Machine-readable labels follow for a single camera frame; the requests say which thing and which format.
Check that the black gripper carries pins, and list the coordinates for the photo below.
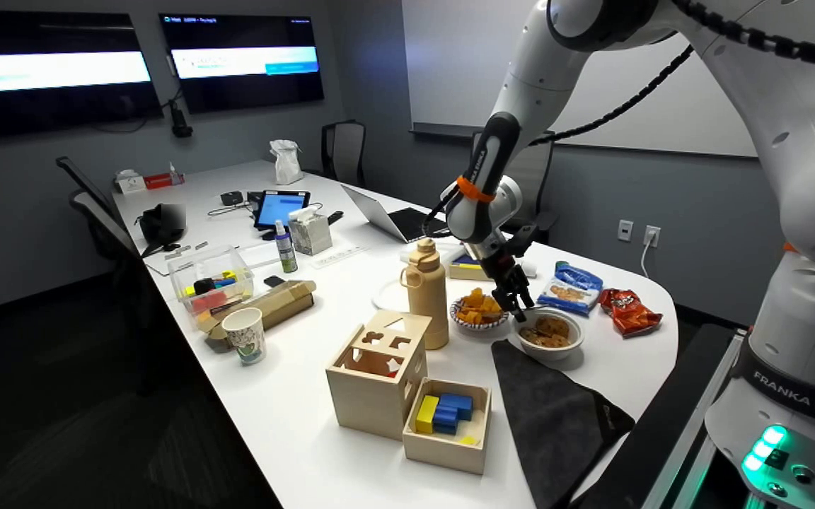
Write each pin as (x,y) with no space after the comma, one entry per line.
(510,267)

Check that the white bowl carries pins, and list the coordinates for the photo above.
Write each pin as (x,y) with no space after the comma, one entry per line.
(548,347)

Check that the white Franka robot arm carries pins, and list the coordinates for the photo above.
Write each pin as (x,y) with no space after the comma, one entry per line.
(806,285)

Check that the patterned small bowl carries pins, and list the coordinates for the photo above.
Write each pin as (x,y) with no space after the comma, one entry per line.
(480,329)

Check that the pretzels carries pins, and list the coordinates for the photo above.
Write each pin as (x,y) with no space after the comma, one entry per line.
(554,329)

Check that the orange crackers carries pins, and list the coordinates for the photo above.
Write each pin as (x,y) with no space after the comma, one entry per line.
(480,306)

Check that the blue snack bag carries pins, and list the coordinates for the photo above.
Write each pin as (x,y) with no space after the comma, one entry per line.
(571,286)

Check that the blue box with yellow edge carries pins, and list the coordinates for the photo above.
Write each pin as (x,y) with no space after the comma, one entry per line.
(465,269)

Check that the red chip bag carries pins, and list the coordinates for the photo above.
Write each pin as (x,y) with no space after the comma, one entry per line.
(629,313)

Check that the black cloth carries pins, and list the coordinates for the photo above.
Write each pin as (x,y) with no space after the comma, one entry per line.
(550,425)

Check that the blue block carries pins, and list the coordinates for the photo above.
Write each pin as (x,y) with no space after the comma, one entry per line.
(455,414)

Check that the white paper plate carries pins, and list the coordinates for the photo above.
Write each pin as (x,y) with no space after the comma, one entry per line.
(386,298)

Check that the yellow block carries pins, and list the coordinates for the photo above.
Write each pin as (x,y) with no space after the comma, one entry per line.
(427,414)

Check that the wooden tray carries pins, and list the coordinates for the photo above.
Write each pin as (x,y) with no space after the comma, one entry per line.
(445,452)

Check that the black laptop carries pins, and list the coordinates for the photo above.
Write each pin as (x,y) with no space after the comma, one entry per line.
(381,213)

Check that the wooden shape sorter box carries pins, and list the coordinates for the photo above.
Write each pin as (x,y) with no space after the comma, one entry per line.
(374,382)

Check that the white tissue box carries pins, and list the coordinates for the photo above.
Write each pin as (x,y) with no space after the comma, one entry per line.
(311,231)

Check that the small spray bottle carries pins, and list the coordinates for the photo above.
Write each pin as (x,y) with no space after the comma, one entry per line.
(287,252)

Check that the black phone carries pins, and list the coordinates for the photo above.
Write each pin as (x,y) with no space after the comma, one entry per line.
(274,282)

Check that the brown cardboard box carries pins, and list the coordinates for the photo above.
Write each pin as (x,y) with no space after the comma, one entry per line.
(270,306)

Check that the whiteboard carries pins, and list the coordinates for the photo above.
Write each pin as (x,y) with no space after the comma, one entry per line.
(445,57)

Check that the tablet with blue screen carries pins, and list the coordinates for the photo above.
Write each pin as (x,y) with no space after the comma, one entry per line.
(282,209)

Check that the white plastic bag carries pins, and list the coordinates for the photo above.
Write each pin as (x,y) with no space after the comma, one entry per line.
(284,162)

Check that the paper cup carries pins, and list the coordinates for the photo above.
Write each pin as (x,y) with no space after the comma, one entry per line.
(246,336)

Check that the black pouch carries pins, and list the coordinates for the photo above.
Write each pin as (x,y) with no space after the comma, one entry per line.
(234,200)

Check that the clear plastic bin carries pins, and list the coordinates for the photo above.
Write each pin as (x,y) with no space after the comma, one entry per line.
(210,285)

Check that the black bag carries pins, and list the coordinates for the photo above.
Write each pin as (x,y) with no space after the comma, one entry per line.
(162,228)

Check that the red flat item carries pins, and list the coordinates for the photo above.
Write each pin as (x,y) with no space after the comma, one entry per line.
(159,179)

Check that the black webcam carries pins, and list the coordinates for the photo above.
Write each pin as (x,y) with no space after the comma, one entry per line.
(180,118)

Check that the small white box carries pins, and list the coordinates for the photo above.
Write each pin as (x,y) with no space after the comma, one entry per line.
(132,182)

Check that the grey office chair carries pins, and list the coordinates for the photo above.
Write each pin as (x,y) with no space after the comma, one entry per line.
(83,179)

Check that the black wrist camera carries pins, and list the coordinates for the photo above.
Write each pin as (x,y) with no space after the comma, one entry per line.
(521,240)

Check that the white wall outlet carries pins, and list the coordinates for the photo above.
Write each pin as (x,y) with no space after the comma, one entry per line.
(628,231)
(653,235)

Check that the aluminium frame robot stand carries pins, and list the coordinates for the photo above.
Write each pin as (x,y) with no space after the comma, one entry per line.
(700,425)

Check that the wall monitor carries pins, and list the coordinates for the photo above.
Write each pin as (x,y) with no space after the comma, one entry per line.
(243,62)
(50,74)

